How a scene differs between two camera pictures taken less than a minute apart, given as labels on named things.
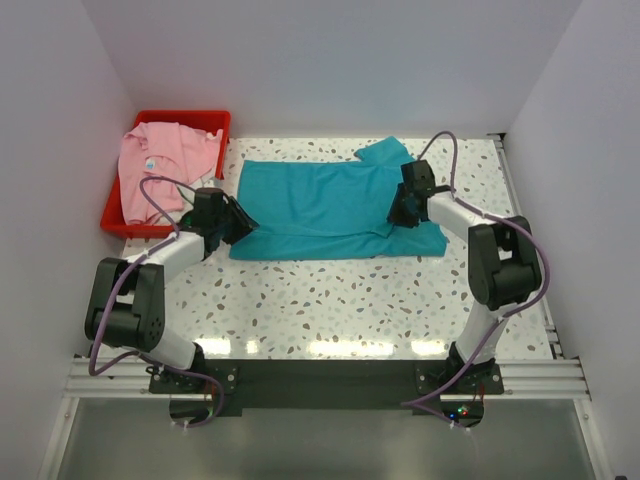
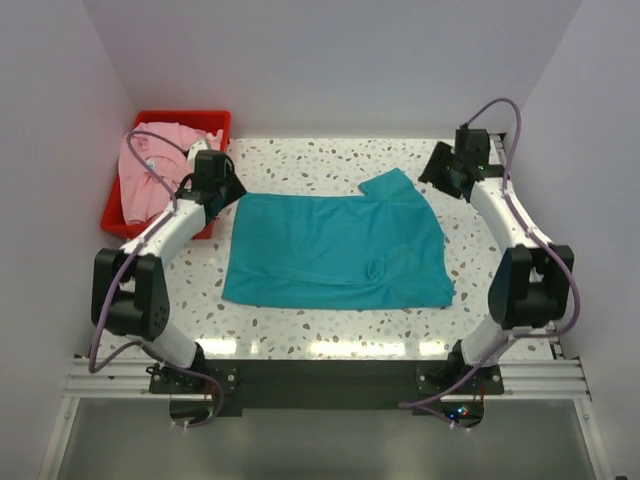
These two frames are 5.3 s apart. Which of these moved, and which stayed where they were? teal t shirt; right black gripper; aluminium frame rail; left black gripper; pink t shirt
Moved: right black gripper; left black gripper; teal t shirt
Stayed: aluminium frame rail; pink t shirt
